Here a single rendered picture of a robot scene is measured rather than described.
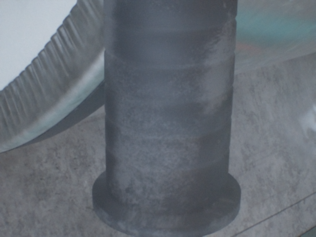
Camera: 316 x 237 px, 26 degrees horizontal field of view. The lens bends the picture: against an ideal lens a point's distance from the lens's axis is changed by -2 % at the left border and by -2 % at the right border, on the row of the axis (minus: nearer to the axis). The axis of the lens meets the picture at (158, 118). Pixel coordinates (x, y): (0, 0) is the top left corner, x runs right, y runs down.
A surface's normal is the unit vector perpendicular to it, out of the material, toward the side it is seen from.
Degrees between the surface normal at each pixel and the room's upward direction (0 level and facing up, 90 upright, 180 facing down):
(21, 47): 90
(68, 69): 89
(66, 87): 90
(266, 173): 0
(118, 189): 94
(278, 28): 70
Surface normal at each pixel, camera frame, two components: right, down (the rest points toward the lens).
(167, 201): 0.04, 0.39
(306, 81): 0.62, -0.13
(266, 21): 0.47, 0.85
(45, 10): -0.73, 0.23
